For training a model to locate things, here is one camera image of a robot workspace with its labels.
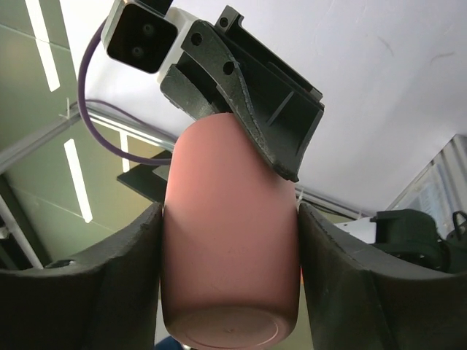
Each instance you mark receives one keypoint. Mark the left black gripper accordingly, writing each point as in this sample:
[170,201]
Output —
[212,70]

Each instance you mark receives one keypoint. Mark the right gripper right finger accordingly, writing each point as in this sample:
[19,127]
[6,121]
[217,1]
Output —
[359,297]

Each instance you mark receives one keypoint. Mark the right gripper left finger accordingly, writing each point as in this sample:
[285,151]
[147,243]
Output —
[104,297]

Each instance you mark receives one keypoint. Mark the pink cup orange handle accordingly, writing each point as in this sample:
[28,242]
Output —
[230,269]

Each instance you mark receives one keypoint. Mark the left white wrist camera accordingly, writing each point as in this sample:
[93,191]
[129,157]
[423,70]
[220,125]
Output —
[146,35]

